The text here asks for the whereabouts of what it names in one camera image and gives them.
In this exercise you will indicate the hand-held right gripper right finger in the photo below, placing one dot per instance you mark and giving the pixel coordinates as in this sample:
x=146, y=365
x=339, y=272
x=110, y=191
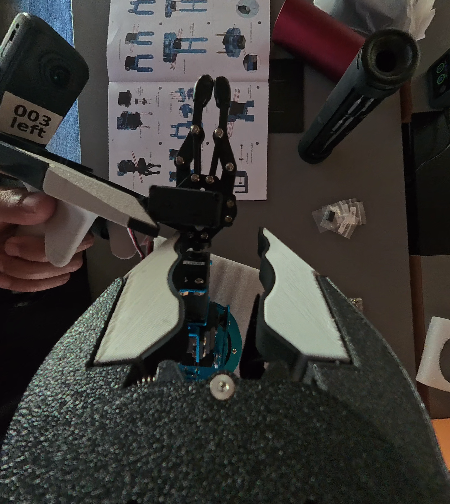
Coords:
x=303, y=315

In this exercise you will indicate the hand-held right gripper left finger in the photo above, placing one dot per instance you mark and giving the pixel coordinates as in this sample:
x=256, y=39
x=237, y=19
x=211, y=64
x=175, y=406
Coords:
x=142, y=315

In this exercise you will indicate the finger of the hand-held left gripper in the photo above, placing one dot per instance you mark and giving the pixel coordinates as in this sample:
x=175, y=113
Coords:
x=95, y=197

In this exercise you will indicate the black blue toy robot arm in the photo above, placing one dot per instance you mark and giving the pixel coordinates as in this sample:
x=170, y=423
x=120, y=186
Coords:
x=185, y=206

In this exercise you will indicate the small black desk flap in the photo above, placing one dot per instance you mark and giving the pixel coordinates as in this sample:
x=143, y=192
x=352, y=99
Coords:
x=286, y=98

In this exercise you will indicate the person's left hand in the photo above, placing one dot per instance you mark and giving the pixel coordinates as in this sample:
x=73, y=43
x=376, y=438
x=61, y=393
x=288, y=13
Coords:
x=8, y=256

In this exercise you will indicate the small clear screw bag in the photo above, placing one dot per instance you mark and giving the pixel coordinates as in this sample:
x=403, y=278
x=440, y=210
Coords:
x=357, y=304

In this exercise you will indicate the bunch of small screw bags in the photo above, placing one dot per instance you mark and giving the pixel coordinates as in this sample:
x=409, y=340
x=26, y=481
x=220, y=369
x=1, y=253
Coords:
x=339, y=218

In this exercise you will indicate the printed instruction sheet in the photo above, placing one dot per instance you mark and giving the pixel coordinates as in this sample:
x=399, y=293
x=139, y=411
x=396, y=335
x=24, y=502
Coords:
x=154, y=98

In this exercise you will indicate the white foam piece with hole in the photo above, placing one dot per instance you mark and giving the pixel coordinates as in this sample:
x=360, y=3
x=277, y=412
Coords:
x=433, y=346

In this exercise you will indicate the person's dark clothing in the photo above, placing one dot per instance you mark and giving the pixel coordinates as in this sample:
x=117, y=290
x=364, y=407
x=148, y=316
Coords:
x=20, y=374

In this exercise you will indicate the black ribbed tube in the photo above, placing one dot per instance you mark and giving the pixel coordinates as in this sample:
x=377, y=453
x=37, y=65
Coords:
x=347, y=106

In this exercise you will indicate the red metal cylinder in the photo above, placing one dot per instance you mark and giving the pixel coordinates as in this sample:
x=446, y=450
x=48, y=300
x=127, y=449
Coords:
x=311, y=35

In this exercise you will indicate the white crumpled tissue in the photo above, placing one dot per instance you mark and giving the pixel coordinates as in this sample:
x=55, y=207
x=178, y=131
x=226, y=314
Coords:
x=418, y=15

